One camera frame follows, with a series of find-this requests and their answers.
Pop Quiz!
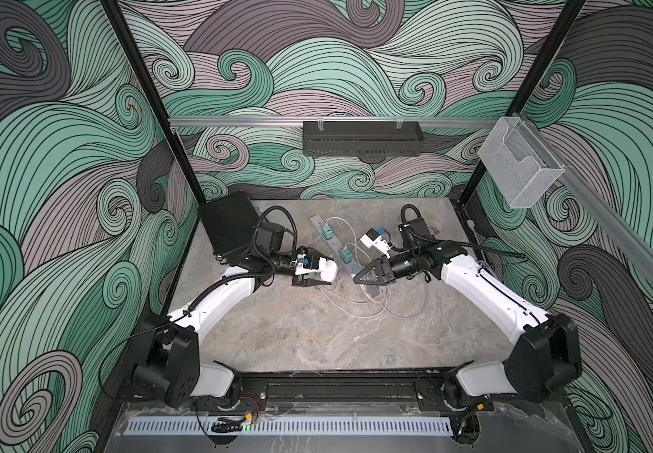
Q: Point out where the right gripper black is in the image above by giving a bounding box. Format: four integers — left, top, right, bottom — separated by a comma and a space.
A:
353, 250, 418, 286

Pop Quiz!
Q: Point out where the beige cable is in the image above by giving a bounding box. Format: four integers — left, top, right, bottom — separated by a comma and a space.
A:
325, 214, 435, 321

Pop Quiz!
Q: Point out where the small teal usb charger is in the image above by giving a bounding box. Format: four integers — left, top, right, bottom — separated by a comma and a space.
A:
321, 224, 334, 240

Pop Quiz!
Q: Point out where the white earbud case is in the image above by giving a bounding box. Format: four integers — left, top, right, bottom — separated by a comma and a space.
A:
319, 260, 339, 284

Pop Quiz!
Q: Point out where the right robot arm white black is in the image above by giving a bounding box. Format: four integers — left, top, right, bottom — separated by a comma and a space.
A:
354, 204, 582, 411

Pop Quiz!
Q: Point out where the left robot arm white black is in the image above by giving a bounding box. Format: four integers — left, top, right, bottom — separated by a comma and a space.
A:
129, 199, 338, 408

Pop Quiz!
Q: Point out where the white power strip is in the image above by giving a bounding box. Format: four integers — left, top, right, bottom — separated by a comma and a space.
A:
309, 215, 362, 277

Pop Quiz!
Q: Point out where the black metal box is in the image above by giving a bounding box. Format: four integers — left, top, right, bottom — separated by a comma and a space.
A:
198, 192, 259, 266

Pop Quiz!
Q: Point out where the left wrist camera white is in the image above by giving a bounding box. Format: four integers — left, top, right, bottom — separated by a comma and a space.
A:
298, 255, 320, 269

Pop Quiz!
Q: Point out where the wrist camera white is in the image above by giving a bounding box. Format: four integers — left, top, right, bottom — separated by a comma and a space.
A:
298, 255, 320, 269
360, 228, 392, 258

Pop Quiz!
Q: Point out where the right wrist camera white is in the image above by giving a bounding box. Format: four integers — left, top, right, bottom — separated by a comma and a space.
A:
360, 228, 392, 258

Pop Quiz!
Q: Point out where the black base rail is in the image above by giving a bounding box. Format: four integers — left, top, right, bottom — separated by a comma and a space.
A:
124, 364, 560, 415

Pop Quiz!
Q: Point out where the black wall shelf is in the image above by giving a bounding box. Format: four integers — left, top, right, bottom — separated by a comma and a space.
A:
302, 121, 425, 163

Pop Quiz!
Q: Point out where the white slotted cable duct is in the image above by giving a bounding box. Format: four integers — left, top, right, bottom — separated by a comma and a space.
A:
123, 416, 453, 437

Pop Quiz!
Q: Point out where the clear mesh wall bin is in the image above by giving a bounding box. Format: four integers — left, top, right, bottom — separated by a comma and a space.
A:
479, 116, 564, 209

